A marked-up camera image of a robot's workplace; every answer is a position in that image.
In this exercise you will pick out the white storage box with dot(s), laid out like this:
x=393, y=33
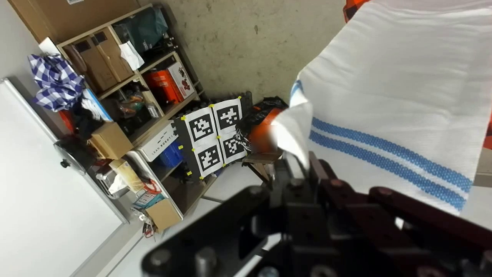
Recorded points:
x=155, y=146

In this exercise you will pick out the large wall whiteboard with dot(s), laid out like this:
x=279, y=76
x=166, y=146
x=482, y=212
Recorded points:
x=46, y=204

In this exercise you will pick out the wooden shelf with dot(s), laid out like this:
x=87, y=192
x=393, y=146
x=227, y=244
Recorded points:
x=153, y=123

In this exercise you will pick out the white towel with blue stripes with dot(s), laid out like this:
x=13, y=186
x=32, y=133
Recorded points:
x=399, y=92

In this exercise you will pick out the brown cardboard box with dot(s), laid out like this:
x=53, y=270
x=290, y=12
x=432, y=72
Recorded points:
x=86, y=63
x=161, y=212
x=112, y=140
x=115, y=55

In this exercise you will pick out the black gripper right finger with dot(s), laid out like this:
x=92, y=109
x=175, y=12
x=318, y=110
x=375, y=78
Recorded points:
x=319, y=178

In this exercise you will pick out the large flat cardboard box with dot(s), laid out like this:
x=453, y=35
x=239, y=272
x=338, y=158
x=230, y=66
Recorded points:
x=66, y=16

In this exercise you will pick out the orange red container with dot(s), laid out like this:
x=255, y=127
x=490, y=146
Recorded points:
x=163, y=86

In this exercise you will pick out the blue white checked cloth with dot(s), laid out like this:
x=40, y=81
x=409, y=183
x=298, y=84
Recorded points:
x=55, y=81

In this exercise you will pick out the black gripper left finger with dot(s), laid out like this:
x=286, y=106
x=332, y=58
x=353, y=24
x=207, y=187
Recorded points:
x=286, y=178

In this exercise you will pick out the white box with red print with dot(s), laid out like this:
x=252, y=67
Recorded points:
x=182, y=76

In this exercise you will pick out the small tan box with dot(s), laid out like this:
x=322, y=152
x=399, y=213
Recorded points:
x=124, y=177

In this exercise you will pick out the black white marker tag board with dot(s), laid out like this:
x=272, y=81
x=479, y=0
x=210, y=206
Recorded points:
x=215, y=132

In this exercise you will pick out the blue storage bin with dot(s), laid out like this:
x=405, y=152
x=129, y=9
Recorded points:
x=170, y=153

